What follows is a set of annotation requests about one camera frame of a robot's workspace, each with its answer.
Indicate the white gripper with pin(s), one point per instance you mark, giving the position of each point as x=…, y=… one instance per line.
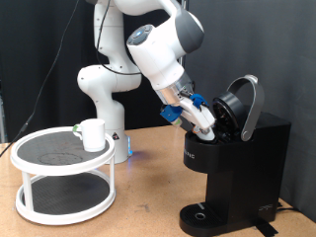
x=197, y=115

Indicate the black Keurig coffee machine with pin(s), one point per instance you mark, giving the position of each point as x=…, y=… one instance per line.
x=243, y=184

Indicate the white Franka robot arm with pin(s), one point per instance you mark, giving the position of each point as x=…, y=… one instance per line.
x=154, y=56

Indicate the grey partition panel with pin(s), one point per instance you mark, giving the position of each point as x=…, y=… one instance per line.
x=263, y=39

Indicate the black tape strip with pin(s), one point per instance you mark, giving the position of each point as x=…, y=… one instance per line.
x=265, y=227

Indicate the white two-tier turntable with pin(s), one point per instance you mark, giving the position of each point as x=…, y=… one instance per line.
x=62, y=170

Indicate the black curtain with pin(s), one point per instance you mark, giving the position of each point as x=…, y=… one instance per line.
x=33, y=39

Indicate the wrist camera blue mount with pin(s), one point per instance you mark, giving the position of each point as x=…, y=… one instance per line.
x=170, y=112

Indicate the vertical metal post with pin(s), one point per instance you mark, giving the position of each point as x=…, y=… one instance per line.
x=181, y=72

